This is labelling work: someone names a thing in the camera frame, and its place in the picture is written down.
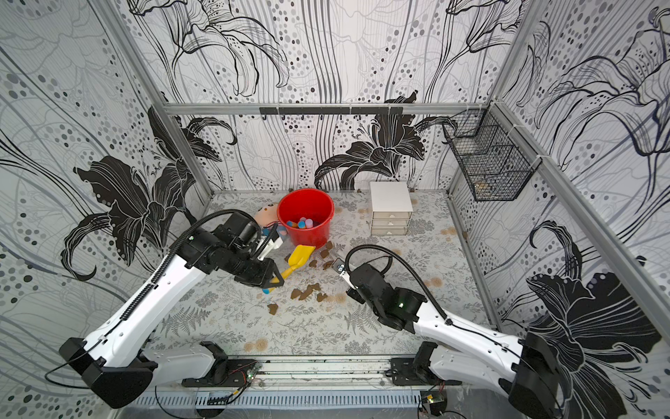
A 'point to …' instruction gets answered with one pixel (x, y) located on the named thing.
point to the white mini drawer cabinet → (392, 208)
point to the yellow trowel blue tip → (302, 224)
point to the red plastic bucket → (306, 215)
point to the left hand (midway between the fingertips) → (279, 288)
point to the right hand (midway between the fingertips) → (358, 267)
